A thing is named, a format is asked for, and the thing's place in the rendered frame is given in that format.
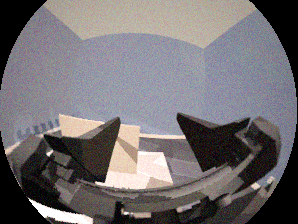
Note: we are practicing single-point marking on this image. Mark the beige flat board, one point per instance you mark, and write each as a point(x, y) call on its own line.
point(124, 158)

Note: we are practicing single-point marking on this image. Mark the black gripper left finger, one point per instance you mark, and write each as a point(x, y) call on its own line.
point(92, 150)

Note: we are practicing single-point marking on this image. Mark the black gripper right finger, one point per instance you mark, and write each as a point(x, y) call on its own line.
point(208, 140)

